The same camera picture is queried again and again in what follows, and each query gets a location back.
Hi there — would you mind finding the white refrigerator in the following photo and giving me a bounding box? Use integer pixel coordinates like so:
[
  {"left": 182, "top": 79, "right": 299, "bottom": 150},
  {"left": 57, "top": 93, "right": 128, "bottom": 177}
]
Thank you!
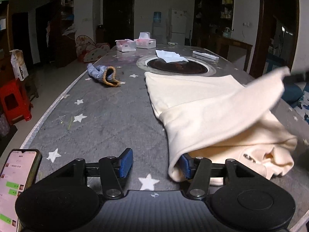
[{"left": 168, "top": 8, "right": 187, "bottom": 46}]

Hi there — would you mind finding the wide wooden shelf cabinet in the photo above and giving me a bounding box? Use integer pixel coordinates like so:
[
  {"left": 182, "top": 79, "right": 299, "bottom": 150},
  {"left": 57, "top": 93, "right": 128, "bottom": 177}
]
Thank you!
[{"left": 193, "top": 0, "right": 235, "bottom": 51}]

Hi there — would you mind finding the red plastic stool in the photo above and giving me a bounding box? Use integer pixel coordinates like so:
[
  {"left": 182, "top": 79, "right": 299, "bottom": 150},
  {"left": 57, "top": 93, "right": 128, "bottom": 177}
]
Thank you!
[{"left": 0, "top": 78, "right": 33, "bottom": 126}]

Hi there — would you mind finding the dark wooden side table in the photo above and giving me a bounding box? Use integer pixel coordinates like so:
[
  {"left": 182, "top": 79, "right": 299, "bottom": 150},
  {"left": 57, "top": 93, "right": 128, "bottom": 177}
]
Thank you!
[{"left": 209, "top": 33, "right": 253, "bottom": 72}]

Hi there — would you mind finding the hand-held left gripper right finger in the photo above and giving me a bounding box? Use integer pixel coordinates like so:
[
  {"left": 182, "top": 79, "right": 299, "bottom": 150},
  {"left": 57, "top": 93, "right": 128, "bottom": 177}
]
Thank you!
[{"left": 179, "top": 153, "right": 268, "bottom": 199}]

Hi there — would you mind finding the tall wooden display cabinet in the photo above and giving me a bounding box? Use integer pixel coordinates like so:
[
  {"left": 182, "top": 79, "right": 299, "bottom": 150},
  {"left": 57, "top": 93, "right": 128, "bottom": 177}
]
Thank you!
[{"left": 55, "top": 0, "right": 75, "bottom": 68}]

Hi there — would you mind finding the white water dispenser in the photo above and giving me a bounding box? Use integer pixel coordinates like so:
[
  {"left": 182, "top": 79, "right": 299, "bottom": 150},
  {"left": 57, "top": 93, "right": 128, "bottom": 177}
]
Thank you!
[{"left": 152, "top": 24, "right": 165, "bottom": 44}]

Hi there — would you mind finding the low white tissue box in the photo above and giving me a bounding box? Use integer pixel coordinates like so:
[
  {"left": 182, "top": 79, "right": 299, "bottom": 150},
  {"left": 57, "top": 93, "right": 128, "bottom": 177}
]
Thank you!
[{"left": 115, "top": 39, "right": 137, "bottom": 52}]

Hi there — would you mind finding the smartphone with lit screen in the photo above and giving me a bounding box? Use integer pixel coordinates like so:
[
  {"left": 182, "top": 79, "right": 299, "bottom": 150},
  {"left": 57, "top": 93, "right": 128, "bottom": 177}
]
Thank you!
[{"left": 0, "top": 149, "right": 42, "bottom": 232}]

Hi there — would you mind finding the dark entrance door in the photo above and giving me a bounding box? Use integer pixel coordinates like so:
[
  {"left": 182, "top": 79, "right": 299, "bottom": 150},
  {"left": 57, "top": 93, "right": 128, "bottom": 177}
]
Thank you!
[{"left": 103, "top": 0, "right": 135, "bottom": 47}]

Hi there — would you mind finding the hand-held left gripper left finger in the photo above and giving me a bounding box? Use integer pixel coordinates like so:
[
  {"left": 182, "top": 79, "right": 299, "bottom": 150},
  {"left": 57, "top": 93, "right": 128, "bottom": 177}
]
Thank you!
[{"left": 36, "top": 148, "right": 134, "bottom": 199}]

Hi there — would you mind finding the tall white tissue box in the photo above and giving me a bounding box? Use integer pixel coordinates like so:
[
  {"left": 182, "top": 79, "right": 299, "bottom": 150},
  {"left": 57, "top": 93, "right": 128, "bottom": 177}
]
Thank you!
[{"left": 134, "top": 32, "right": 157, "bottom": 49}]

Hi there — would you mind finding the built-in round induction hob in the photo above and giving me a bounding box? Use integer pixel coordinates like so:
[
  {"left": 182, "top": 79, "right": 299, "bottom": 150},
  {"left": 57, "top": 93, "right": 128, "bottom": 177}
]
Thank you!
[{"left": 136, "top": 55, "right": 216, "bottom": 75}]

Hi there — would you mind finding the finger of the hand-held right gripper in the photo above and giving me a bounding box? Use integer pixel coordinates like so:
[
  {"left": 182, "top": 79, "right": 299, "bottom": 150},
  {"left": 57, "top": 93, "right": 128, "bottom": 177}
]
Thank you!
[{"left": 283, "top": 71, "right": 309, "bottom": 84}]

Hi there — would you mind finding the white paper tissue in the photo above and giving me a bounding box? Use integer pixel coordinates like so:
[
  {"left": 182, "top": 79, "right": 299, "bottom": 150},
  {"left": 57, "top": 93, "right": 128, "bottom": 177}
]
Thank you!
[{"left": 156, "top": 49, "right": 189, "bottom": 64}]

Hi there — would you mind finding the grey star-print table cover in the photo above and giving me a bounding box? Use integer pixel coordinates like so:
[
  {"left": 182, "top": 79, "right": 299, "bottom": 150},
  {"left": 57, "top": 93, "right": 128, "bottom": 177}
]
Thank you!
[{"left": 18, "top": 44, "right": 309, "bottom": 232}]

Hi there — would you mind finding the polka-dot play tent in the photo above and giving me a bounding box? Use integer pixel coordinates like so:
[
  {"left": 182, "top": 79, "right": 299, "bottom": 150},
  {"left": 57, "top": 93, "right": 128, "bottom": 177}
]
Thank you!
[{"left": 75, "top": 34, "right": 111, "bottom": 63}]

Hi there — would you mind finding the cream sweatshirt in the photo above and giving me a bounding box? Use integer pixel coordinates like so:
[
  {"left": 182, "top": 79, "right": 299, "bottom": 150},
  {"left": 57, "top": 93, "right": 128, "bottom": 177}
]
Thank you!
[{"left": 144, "top": 66, "right": 298, "bottom": 186}]

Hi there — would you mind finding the blue knit work glove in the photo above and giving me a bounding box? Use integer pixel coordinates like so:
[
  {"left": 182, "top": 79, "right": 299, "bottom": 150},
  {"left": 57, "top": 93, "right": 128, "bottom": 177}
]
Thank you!
[{"left": 87, "top": 63, "right": 121, "bottom": 87}]

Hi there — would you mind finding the white power strip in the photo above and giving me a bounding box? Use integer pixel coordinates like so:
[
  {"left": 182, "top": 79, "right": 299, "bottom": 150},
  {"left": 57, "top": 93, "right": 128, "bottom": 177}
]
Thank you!
[{"left": 193, "top": 50, "right": 220, "bottom": 61}]

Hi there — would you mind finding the white paper sack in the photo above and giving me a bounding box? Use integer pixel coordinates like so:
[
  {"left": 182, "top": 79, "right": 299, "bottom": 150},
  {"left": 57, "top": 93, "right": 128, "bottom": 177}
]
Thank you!
[{"left": 10, "top": 49, "right": 29, "bottom": 81}]

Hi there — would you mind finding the blue chair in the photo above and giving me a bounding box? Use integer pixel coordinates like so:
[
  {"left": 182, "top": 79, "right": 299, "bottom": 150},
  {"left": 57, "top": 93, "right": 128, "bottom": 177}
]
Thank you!
[{"left": 281, "top": 82, "right": 303, "bottom": 108}]

